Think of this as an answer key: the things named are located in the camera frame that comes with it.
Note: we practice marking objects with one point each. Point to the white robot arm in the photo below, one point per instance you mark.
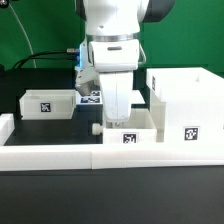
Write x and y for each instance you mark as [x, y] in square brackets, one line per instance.
[117, 20]

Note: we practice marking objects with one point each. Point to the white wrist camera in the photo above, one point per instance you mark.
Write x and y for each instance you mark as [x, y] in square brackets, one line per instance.
[86, 80]

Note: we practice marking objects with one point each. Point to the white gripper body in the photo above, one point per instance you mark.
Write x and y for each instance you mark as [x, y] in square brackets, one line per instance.
[115, 62]

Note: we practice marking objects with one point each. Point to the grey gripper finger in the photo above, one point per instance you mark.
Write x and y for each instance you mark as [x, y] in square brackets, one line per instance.
[115, 124]

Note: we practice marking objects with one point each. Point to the white U-shaped fence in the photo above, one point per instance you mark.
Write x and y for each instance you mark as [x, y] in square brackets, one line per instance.
[102, 156]

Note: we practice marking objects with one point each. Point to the white fiducial marker sheet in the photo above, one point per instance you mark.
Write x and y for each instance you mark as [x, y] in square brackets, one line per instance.
[95, 98]

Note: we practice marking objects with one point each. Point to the white rear drawer tray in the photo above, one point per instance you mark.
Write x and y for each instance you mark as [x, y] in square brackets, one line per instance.
[47, 104]

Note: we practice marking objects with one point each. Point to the white drawer cabinet box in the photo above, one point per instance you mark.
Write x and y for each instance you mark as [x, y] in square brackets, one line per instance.
[187, 104]

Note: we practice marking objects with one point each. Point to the white front drawer tray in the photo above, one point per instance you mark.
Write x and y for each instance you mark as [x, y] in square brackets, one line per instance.
[140, 128]

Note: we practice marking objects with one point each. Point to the white drawer tray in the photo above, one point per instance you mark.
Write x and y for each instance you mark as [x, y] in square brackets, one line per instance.
[140, 128]
[47, 104]

